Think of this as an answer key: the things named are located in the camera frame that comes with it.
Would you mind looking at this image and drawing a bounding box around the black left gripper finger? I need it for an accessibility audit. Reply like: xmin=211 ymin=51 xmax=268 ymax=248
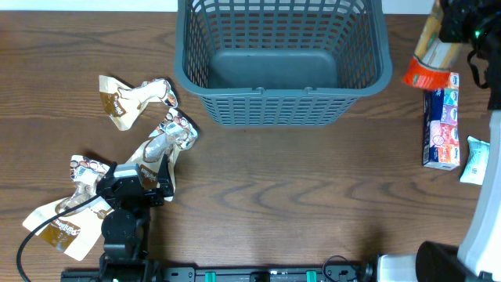
xmin=157 ymin=154 xmax=174 ymax=192
xmin=103 ymin=161 xmax=117 ymax=181

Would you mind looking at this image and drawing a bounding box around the orange cracker sleeve package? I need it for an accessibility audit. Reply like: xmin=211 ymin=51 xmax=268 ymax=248
xmin=402 ymin=0 xmax=463 ymax=90

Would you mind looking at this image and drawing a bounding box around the colourful tissue pack box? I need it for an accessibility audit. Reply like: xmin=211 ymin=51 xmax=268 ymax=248
xmin=422 ymin=72 xmax=460 ymax=171

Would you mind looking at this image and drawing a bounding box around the light teal tissue packet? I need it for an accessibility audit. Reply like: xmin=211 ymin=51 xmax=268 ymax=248
xmin=460 ymin=136 xmax=490 ymax=186

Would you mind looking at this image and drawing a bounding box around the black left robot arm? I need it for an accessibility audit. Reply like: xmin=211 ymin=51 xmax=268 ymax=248
xmin=96 ymin=156 xmax=173 ymax=282

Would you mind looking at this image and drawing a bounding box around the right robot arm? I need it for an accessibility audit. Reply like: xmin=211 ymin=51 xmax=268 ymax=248
xmin=358 ymin=0 xmax=500 ymax=282

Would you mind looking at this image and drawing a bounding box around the tan snack pouch middle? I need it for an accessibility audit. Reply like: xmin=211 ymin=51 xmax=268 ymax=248
xmin=127 ymin=108 xmax=198 ymax=201

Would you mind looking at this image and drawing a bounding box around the tan snack pouch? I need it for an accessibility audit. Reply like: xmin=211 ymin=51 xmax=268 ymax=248
xmin=127 ymin=108 xmax=198 ymax=201
xmin=99 ymin=75 xmax=178 ymax=131
xmin=23 ymin=155 xmax=113 ymax=261

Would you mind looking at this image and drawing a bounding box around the tan snack pouch lower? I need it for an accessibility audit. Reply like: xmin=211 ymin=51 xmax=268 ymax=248
xmin=23 ymin=155 xmax=113 ymax=261

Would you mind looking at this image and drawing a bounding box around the tan snack pouch upper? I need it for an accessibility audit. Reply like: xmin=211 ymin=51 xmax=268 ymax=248
xmin=99 ymin=75 xmax=178 ymax=131

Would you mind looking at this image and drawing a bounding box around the grey plastic basket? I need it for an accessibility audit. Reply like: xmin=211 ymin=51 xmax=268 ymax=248
xmin=175 ymin=0 xmax=392 ymax=127

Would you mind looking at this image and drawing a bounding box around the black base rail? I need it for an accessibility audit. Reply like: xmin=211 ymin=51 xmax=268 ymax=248
xmin=59 ymin=265 xmax=377 ymax=282

